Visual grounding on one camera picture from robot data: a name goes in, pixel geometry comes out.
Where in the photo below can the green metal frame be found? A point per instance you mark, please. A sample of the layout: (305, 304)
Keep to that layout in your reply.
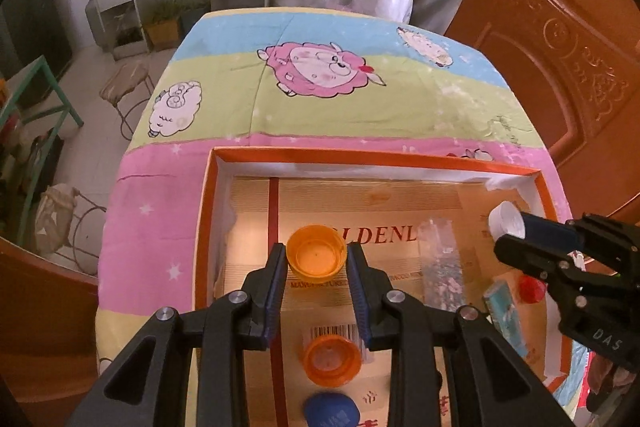
(50, 79)

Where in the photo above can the white bottle cap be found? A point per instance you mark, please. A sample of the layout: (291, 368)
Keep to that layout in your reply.
(505, 218)

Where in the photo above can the clear patterned plastic case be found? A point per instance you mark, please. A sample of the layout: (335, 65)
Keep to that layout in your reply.
(442, 267)

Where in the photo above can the plain wooden panel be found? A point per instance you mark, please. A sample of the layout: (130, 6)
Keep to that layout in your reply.
(45, 332)

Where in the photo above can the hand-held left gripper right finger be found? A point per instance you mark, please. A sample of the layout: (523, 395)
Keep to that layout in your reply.
(359, 302)

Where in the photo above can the blue bottle cap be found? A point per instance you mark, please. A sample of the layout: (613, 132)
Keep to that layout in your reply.
(330, 412)

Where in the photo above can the black bag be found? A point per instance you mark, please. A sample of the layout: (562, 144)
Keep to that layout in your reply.
(45, 159)

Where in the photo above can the light orange bottle cap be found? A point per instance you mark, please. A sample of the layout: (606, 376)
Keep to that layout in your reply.
(316, 252)

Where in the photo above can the teal patterned box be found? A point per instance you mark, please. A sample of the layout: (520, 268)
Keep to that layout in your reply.
(505, 314)

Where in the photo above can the deep orange bottle cap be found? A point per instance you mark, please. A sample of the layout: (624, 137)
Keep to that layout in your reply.
(332, 359)

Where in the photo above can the grey gas cylinder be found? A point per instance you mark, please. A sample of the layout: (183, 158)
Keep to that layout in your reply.
(93, 22)

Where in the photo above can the carved wooden door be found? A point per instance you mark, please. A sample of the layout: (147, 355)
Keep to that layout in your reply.
(565, 57)

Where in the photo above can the round cushioned stool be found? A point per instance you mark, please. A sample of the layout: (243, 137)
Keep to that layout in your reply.
(125, 82)

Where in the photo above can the orange rimmed cardboard box tray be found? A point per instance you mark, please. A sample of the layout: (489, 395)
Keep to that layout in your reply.
(380, 217)

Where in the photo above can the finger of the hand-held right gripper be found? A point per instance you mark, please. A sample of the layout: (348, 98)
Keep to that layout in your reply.
(547, 231)
(525, 252)

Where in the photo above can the red bottle cap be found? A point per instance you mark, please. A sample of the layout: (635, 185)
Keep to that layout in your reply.
(531, 291)

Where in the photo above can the plant box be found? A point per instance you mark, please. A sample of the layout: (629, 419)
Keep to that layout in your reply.
(162, 24)

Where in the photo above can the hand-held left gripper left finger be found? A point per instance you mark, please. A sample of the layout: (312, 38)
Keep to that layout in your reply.
(275, 299)

